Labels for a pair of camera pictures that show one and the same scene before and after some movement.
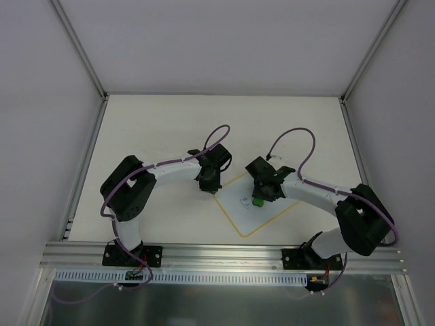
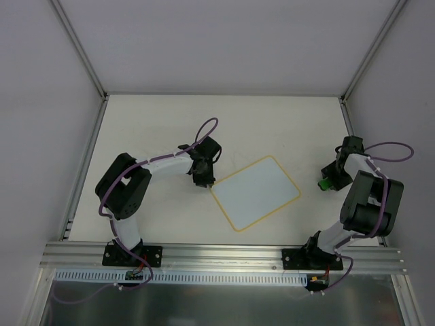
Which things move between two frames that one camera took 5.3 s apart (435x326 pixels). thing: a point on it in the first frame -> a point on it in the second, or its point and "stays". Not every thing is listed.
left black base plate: x=114 y=255 stays
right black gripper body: x=264 y=191 -> x=332 y=178
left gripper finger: x=214 y=189 -> x=204 y=180
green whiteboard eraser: x=258 y=202 -> x=324 y=184
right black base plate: x=306 y=259 stays
